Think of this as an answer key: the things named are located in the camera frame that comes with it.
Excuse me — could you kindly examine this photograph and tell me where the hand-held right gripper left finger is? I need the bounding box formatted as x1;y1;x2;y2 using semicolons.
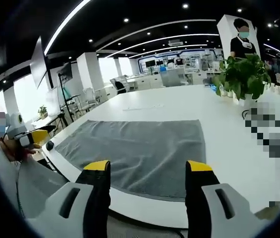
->
27;160;111;238

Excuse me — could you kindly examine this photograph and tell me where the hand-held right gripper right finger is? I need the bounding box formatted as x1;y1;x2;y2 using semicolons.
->
185;160;262;238

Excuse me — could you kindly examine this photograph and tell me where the grey towel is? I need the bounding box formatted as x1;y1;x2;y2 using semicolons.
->
55;119;207;202

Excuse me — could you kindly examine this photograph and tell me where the person's left hand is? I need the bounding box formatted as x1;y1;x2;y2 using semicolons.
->
4;140;38;163

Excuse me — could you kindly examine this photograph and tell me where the small potted plant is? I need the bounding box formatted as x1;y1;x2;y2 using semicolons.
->
37;105;49;119

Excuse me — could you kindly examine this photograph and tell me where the person in grey shirt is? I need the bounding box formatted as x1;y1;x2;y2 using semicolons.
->
0;138;68;220

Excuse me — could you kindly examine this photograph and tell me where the white office chair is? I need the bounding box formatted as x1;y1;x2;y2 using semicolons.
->
82;87;101;108

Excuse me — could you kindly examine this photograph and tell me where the white pillar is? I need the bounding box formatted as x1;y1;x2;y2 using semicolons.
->
76;52;105;96

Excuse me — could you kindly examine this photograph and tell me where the white table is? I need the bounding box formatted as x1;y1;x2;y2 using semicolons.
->
42;84;280;229

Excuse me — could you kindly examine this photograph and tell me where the black office chair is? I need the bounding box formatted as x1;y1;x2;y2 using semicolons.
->
110;78;128;95

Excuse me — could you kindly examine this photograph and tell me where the green potted plant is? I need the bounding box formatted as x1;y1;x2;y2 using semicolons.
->
213;53;273;108

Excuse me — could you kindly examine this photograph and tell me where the white chest device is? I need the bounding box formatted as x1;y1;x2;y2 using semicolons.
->
238;36;254;48

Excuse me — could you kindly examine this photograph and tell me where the thin cable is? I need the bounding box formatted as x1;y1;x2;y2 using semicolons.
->
15;168;26;220

